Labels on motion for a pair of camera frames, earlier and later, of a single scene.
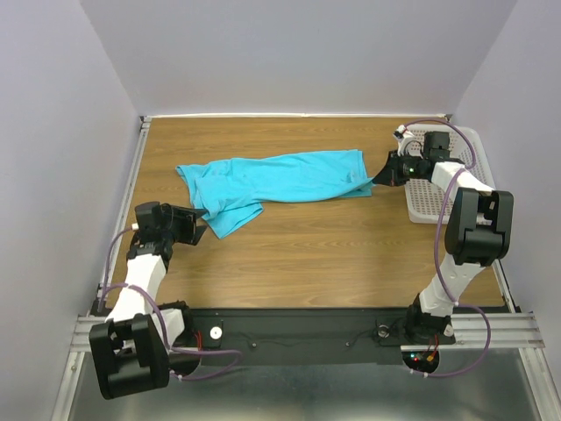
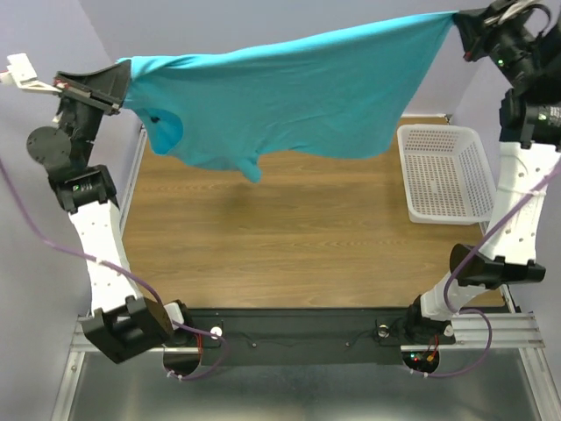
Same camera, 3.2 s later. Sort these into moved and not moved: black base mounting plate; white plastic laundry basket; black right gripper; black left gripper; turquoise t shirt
Moved: black left gripper; black right gripper; turquoise t shirt
Not moved: black base mounting plate; white plastic laundry basket
